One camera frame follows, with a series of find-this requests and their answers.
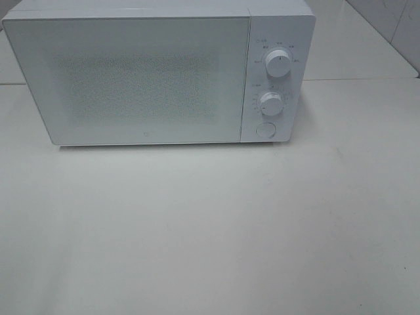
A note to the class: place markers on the round white door button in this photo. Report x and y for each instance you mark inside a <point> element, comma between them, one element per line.
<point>266,130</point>

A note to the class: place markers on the white timer knob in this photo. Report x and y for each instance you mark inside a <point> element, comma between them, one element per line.
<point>271,104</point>

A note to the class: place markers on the white microwave door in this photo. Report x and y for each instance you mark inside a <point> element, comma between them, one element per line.
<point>135,81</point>

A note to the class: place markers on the upper white power knob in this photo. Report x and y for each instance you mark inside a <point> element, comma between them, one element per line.
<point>278,62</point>

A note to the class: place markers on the white microwave oven body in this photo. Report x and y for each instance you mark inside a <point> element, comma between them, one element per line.
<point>288,24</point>

